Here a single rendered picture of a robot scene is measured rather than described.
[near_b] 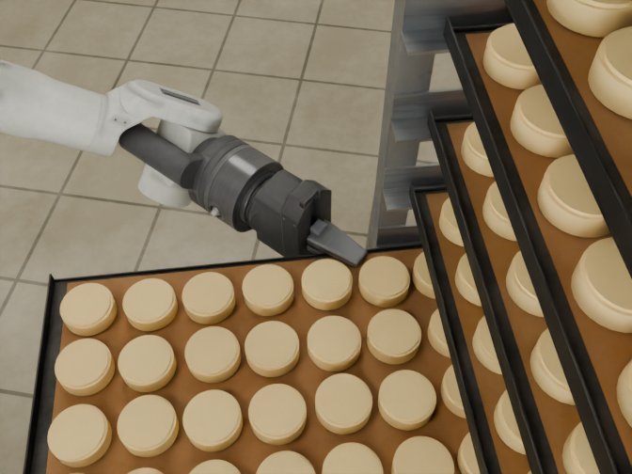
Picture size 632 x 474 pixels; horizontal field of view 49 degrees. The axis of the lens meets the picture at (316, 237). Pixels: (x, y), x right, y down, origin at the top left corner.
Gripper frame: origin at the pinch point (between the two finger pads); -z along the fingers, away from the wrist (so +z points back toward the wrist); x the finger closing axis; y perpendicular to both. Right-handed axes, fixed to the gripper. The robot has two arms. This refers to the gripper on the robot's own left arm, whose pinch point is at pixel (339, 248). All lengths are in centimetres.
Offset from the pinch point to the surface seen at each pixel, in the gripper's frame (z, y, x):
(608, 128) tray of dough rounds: -20.4, -7.6, 36.0
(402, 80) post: -2.9, 3.7, 21.7
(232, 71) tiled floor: 111, 90, -96
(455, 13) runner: -5.4, 5.8, 27.9
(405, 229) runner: -4.7, 5.0, 1.9
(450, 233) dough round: -10.9, 1.5, 10.1
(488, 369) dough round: -19.9, -7.2, 9.2
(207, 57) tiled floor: 123, 90, -96
